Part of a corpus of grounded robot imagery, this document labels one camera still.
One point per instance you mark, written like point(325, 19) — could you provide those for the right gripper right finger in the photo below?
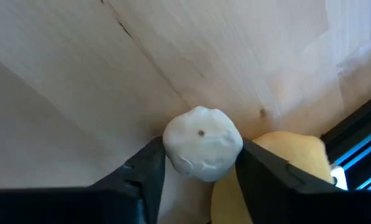
point(297, 202)

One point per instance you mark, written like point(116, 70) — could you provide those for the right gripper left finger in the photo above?
point(95, 205)

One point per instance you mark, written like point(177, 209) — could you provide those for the yellow lemon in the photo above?
point(297, 149)

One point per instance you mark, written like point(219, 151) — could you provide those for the white garlic bulb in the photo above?
point(202, 146)

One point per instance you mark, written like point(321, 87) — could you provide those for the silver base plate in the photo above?
point(340, 179)

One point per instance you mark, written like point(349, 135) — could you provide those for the black aluminium frame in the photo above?
point(359, 127)

